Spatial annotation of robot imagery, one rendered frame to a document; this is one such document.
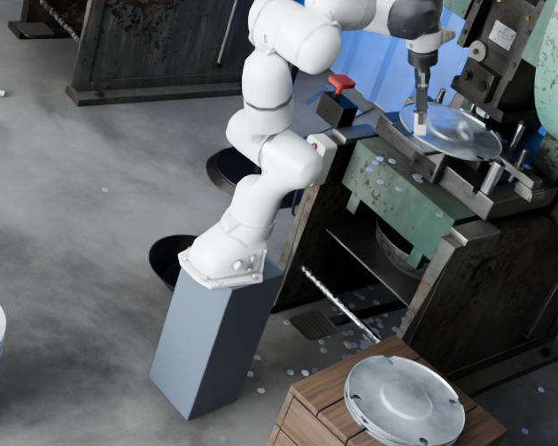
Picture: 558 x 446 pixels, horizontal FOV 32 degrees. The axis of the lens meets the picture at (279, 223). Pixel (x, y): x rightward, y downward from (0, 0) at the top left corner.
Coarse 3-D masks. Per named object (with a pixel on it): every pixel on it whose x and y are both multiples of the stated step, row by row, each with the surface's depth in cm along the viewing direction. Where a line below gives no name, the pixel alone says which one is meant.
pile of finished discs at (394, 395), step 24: (384, 360) 242; (408, 360) 244; (360, 384) 232; (384, 384) 234; (408, 384) 236; (432, 384) 240; (360, 408) 225; (384, 408) 228; (408, 408) 229; (432, 408) 233; (456, 408) 235; (384, 432) 220; (408, 432) 223; (432, 432) 226; (456, 432) 228
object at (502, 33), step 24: (504, 0) 251; (528, 0) 247; (504, 24) 252; (480, 48) 257; (504, 48) 253; (480, 72) 256; (504, 72) 254; (480, 96) 257; (504, 96) 257; (528, 96) 264
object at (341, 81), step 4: (332, 76) 277; (336, 76) 278; (340, 76) 279; (344, 76) 280; (332, 80) 276; (336, 80) 276; (340, 80) 277; (344, 80) 278; (348, 80) 279; (352, 80) 279; (336, 84) 275; (340, 84) 275; (344, 84) 275; (348, 84) 276; (352, 84) 277; (340, 88) 276; (344, 88) 276; (336, 92) 280; (340, 92) 280
